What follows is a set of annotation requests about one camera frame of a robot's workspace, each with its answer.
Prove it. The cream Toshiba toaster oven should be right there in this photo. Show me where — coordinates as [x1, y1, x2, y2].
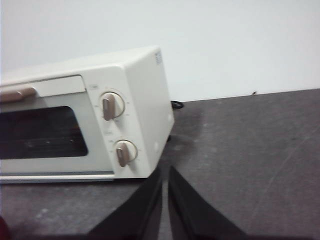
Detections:
[0, 45, 175, 185]

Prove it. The cream oven knob tan grip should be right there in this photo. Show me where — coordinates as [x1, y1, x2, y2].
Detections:
[100, 91, 125, 122]
[114, 139, 139, 168]

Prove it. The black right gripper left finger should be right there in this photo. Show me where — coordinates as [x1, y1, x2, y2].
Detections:
[88, 166, 164, 237]

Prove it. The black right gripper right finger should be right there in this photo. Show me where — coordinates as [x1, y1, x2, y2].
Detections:
[167, 165, 247, 237]

